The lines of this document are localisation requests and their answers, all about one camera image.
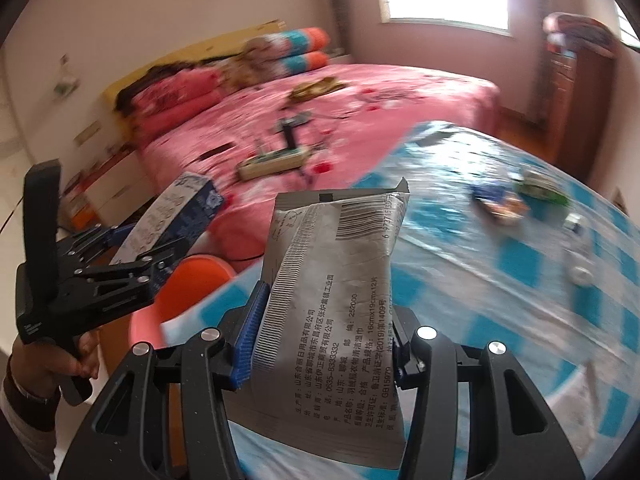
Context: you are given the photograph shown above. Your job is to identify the pink bed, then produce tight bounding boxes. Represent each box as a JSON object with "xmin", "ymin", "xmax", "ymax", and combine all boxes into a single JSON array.
[{"xmin": 115, "ymin": 62, "xmax": 501, "ymax": 261}]

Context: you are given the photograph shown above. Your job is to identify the brown wooden cabinet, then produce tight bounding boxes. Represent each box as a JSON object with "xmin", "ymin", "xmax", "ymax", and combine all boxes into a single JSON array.
[{"xmin": 547, "ymin": 42, "xmax": 616, "ymax": 176}]

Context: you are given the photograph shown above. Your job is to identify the blue white drink carton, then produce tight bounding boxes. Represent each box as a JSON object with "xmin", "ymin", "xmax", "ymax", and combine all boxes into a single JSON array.
[{"xmin": 109, "ymin": 172, "xmax": 226, "ymax": 286}]

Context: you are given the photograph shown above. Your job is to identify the white bedside cabinet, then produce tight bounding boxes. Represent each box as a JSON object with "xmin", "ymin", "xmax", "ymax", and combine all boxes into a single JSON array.
[{"xmin": 60, "ymin": 125, "xmax": 151, "ymax": 231}]

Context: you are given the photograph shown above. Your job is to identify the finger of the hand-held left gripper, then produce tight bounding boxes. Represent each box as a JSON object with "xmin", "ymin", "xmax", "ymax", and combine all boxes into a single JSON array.
[
  {"xmin": 75, "ymin": 237, "xmax": 198, "ymax": 307},
  {"xmin": 60, "ymin": 224, "xmax": 136, "ymax": 263}
]

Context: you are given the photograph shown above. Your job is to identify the person's left hand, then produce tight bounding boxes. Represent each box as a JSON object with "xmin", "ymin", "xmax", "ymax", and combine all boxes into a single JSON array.
[{"xmin": 10, "ymin": 330, "xmax": 102, "ymax": 402}]

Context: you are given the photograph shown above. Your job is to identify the person's left forearm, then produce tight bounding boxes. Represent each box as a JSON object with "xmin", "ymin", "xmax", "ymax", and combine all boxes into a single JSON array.
[{"xmin": 0, "ymin": 360, "xmax": 63, "ymax": 480}]

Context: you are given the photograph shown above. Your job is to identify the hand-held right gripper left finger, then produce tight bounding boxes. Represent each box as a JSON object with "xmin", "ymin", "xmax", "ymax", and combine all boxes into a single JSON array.
[{"xmin": 57, "ymin": 280, "xmax": 273, "ymax": 480}]

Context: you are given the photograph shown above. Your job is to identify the folded pink grey blanket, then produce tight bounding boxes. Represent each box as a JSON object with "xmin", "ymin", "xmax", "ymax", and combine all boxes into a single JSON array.
[{"xmin": 542, "ymin": 11, "xmax": 621, "ymax": 56}]

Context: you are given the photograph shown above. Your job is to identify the pink pillow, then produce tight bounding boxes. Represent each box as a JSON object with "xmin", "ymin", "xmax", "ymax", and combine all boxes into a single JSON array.
[
  {"xmin": 132, "ymin": 92, "xmax": 226, "ymax": 136},
  {"xmin": 127, "ymin": 67, "xmax": 221, "ymax": 111}
]

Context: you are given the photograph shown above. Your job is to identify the white bottle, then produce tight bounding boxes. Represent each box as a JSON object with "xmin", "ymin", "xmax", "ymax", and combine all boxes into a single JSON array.
[{"xmin": 562, "ymin": 212, "xmax": 596, "ymax": 283}]

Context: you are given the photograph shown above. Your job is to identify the orange plastic bin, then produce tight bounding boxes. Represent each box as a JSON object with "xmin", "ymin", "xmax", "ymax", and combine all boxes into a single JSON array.
[{"xmin": 129, "ymin": 255, "xmax": 236, "ymax": 356}]

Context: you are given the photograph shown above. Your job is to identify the blue checkered tablecloth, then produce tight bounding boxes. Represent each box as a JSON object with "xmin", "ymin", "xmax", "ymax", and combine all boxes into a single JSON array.
[{"xmin": 160, "ymin": 120, "xmax": 636, "ymax": 480}]

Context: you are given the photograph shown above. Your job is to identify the olive cloth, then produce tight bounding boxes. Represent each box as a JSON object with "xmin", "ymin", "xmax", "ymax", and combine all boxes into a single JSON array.
[{"xmin": 292, "ymin": 77, "xmax": 343, "ymax": 100}]

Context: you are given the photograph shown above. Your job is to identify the orange teal bolster pillow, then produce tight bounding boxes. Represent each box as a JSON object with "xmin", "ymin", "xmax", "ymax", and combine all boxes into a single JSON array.
[
  {"xmin": 272, "ymin": 50, "xmax": 328, "ymax": 78},
  {"xmin": 260, "ymin": 27, "xmax": 331, "ymax": 58}
]

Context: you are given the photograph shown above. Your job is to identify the yellow headboard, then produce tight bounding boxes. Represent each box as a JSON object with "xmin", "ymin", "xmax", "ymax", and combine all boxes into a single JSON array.
[{"xmin": 102, "ymin": 20, "xmax": 288, "ymax": 111}]

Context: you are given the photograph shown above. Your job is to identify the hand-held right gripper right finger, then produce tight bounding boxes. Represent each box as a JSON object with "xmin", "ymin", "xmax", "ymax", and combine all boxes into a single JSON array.
[{"xmin": 392, "ymin": 305, "xmax": 586, "ymax": 480}]

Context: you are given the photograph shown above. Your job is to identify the silver wet wipe packet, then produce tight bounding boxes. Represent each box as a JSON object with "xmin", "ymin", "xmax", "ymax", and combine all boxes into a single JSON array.
[{"xmin": 220, "ymin": 177, "xmax": 411, "ymax": 472}]

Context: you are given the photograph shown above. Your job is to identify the white power strip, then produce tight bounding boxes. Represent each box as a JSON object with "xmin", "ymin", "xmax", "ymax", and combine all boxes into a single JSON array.
[{"xmin": 237, "ymin": 146, "xmax": 308, "ymax": 181}]

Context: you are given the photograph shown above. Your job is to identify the dark brown cloth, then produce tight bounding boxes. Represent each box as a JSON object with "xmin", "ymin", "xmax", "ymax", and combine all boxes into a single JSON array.
[{"xmin": 117, "ymin": 62, "xmax": 201, "ymax": 111}]

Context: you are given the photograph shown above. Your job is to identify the green white packet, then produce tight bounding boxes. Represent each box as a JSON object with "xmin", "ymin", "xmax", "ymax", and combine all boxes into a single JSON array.
[{"xmin": 517, "ymin": 170, "xmax": 571, "ymax": 208}]

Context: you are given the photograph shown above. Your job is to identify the grey checked curtain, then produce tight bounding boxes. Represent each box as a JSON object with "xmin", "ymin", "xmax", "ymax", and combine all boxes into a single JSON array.
[{"xmin": 325, "ymin": 0, "xmax": 361, "ymax": 53}]

